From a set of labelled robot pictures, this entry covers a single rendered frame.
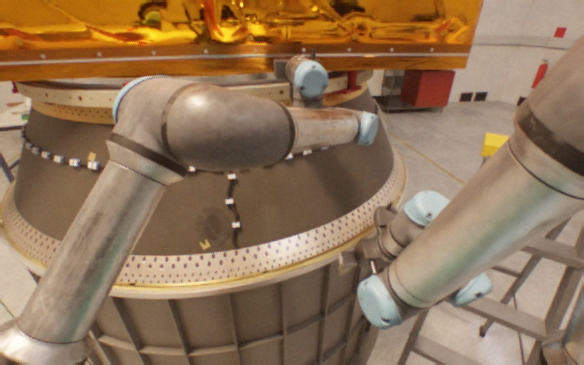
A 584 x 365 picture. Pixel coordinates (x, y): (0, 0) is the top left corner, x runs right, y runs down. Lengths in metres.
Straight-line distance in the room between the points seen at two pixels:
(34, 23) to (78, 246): 0.75
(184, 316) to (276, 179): 0.59
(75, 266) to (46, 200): 0.88
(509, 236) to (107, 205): 0.45
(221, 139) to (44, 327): 0.32
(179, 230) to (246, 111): 0.68
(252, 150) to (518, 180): 0.27
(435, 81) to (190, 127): 1.07
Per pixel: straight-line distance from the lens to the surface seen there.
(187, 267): 1.00
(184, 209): 0.97
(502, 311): 1.46
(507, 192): 0.28
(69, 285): 0.46
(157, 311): 1.18
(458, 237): 0.33
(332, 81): 1.10
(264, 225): 0.97
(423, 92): 1.27
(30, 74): 1.17
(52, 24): 1.06
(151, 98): 0.43
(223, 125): 0.35
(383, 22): 1.05
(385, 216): 0.68
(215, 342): 1.29
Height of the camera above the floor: 1.89
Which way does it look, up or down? 30 degrees down
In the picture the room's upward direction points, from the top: straight up
